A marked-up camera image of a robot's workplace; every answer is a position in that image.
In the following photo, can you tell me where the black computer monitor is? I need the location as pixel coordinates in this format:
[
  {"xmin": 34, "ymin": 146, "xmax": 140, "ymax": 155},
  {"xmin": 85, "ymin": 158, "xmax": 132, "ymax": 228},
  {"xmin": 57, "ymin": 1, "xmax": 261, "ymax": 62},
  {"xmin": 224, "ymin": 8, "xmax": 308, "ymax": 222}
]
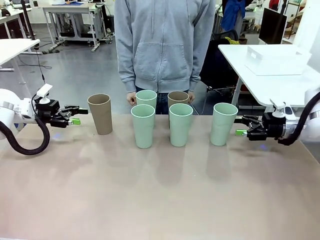
[{"xmin": 258, "ymin": 7, "xmax": 289, "ymax": 46}]

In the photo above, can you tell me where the black tripod pole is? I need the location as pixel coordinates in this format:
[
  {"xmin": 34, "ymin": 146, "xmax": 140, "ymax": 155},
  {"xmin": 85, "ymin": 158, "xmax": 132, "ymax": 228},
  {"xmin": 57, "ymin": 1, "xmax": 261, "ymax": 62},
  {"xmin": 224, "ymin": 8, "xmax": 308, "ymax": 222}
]
[{"xmin": 20, "ymin": 0, "xmax": 36, "ymax": 41}]

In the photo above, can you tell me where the black office chair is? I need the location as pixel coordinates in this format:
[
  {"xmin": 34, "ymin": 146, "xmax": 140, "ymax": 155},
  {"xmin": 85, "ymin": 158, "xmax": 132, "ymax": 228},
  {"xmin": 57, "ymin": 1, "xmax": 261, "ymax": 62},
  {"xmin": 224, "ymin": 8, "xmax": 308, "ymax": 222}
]
[{"xmin": 198, "ymin": 29, "xmax": 241, "ymax": 99}]

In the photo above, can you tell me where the white desk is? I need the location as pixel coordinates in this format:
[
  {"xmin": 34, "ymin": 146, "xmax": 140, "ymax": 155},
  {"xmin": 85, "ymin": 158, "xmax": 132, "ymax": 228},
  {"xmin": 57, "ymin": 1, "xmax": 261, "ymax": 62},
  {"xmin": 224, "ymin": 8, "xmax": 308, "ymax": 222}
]
[{"xmin": 0, "ymin": 38, "xmax": 41, "ymax": 85}]

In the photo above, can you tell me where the person's right forearm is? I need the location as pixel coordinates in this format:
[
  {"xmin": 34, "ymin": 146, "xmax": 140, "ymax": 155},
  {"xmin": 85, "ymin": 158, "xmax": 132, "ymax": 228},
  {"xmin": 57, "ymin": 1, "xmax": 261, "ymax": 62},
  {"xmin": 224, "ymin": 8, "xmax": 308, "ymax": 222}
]
[{"xmin": 115, "ymin": 47, "xmax": 138, "ymax": 94}]

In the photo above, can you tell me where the green plastic cup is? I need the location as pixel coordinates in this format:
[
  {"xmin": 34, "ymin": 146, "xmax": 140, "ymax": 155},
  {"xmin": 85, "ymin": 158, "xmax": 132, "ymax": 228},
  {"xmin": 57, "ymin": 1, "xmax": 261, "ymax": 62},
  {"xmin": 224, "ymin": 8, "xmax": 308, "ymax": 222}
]
[
  {"xmin": 135, "ymin": 89, "xmax": 158, "ymax": 114},
  {"xmin": 130, "ymin": 104, "xmax": 157, "ymax": 150},
  {"xmin": 168, "ymin": 103, "xmax": 194, "ymax": 148},
  {"xmin": 209, "ymin": 102, "xmax": 239, "ymax": 147}
]

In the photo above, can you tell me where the person in grey hoodie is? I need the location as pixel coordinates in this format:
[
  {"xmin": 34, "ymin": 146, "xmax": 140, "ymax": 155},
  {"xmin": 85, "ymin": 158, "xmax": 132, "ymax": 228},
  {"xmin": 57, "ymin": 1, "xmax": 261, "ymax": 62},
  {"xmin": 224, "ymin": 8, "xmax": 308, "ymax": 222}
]
[{"xmin": 113, "ymin": 0, "xmax": 217, "ymax": 116}]

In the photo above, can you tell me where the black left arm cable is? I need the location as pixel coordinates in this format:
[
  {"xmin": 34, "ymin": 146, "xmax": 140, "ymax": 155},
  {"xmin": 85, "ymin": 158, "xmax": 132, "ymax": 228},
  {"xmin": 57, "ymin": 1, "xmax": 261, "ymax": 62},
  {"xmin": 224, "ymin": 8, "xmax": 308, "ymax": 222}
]
[{"xmin": 0, "ymin": 98, "xmax": 51, "ymax": 156}]

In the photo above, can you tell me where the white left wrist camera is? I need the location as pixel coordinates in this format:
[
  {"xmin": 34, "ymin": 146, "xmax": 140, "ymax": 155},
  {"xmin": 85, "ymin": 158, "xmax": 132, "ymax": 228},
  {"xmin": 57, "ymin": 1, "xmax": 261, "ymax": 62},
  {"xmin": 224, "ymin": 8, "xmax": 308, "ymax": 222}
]
[{"xmin": 35, "ymin": 83, "xmax": 54, "ymax": 105}]

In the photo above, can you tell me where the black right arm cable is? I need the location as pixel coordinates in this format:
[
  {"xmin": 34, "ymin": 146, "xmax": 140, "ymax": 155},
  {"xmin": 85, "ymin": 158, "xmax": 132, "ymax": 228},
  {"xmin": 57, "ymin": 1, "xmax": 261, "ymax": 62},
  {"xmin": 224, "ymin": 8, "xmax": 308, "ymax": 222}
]
[{"xmin": 277, "ymin": 91, "xmax": 320, "ymax": 146}]

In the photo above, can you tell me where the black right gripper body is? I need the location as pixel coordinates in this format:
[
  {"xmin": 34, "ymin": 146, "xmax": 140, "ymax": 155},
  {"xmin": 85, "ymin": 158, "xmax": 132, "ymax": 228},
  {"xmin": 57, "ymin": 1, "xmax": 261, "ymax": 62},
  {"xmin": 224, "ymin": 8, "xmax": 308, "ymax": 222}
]
[{"xmin": 259, "ymin": 112, "xmax": 287, "ymax": 141}]

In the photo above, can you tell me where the grey workbench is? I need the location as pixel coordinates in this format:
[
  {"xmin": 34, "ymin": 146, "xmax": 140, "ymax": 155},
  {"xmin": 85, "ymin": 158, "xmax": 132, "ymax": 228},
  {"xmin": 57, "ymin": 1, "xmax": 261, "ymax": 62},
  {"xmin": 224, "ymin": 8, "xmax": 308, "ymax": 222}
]
[{"xmin": 41, "ymin": 1, "xmax": 107, "ymax": 53}]

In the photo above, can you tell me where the thin black cable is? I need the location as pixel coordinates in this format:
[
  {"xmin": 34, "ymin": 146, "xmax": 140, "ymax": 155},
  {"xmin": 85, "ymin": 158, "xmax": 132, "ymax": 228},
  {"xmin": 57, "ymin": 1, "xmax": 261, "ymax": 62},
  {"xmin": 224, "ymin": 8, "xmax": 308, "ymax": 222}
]
[{"xmin": 36, "ymin": 46, "xmax": 47, "ymax": 86}]

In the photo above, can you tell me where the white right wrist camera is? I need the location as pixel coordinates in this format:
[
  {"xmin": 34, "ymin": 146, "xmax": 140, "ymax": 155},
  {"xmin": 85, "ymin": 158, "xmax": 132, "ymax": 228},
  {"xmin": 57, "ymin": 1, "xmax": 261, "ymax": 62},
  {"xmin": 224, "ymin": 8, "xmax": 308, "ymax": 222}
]
[{"xmin": 269, "ymin": 99, "xmax": 295, "ymax": 118}]

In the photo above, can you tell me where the person's left forearm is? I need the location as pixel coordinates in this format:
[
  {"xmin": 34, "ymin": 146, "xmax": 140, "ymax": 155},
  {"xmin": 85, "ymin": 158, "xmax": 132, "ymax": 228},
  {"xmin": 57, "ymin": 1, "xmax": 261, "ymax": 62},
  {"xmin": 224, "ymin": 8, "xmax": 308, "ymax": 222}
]
[{"xmin": 186, "ymin": 47, "xmax": 210, "ymax": 93}]

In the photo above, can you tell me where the brown plastic cup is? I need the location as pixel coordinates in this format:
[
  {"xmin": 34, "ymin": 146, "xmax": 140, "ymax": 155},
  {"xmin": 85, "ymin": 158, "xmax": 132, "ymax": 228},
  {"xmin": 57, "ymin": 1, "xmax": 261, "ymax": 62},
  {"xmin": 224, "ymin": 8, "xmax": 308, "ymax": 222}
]
[
  {"xmin": 87, "ymin": 93, "xmax": 112, "ymax": 136},
  {"xmin": 167, "ymin": 90, "xmax": 190, "ymax": 111}
]

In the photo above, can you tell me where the person's right hand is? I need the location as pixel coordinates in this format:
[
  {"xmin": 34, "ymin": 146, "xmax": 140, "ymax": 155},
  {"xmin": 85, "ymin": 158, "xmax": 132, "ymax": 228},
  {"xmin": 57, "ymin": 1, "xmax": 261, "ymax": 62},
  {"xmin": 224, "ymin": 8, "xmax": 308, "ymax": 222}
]
[{"xmin": 126, "ymin": 92, "xmax": 137, "ymax": 106}]

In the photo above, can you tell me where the blue jacket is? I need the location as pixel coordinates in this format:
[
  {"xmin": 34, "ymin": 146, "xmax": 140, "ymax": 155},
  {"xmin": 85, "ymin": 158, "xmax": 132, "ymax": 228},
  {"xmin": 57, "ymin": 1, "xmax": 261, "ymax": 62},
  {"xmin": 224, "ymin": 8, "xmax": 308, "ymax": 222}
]
[{"xmin": 219, "ymin": 0, "xmax": 248, "ymax": 34}]

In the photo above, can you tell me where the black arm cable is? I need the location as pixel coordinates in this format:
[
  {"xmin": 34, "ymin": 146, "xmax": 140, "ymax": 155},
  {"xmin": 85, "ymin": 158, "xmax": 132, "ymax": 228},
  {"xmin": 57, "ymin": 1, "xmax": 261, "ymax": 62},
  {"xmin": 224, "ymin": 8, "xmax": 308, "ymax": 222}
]
[
  {"xmin": 277, "ymin": 91, "xmax": 320, "ymax": 146},
  {"xmin": 0, "ymin": 98, "xmax": 51, "ymax": 156}
]

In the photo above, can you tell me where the white side table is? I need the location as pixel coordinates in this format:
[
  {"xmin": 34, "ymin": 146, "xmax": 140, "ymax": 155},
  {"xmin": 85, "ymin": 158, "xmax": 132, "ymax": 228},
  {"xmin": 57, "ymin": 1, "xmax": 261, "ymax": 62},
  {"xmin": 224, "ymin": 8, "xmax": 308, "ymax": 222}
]
[{"xmin": 217, "ymin": 43, "xmax": 320, "ymax": 109}]

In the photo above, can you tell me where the white plastic basket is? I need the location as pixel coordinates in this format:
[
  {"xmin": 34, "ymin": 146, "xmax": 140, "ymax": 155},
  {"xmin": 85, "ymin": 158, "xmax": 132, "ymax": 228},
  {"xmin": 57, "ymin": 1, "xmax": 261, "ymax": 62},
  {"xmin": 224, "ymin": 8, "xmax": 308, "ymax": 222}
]
[{"xmin": 243, "ymin": 45, "xmax": 313, "ymax": 77}]

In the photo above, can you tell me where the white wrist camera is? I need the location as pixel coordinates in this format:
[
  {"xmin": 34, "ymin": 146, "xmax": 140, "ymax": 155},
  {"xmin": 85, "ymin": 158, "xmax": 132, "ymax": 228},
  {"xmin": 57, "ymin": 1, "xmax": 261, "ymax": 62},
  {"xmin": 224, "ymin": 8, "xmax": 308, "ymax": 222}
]
[
  {"xmin": 35, "ymin": 83, "xmax": 54, "ymax": 105},
  {"xmin": 269, "ymin": 99, "xmax": 295, "ymax": 118}
]

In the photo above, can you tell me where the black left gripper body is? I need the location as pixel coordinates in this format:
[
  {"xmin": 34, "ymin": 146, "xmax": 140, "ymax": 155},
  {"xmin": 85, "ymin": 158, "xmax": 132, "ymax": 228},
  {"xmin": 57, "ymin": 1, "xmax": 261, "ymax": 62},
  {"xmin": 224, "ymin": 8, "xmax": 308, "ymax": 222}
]
[{"xmin": 33, "ymin": 99, "xmax": 66, "ymax": 129}]

